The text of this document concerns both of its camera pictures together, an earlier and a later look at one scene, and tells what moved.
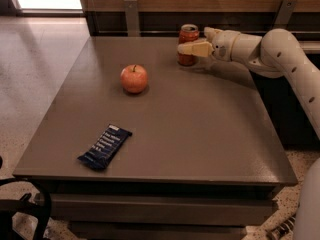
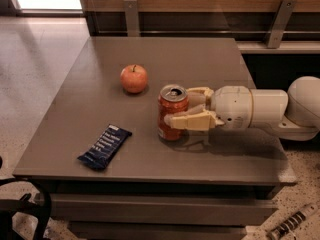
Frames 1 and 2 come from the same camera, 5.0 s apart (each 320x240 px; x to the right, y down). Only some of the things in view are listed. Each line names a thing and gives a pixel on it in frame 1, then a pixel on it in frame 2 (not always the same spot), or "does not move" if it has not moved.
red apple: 134,78 does not move
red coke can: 188,33 to 172,98
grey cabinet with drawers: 138,147 does not move
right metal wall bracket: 285,13 does not move
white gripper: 224,46 to 232,106
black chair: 25,204 does not move
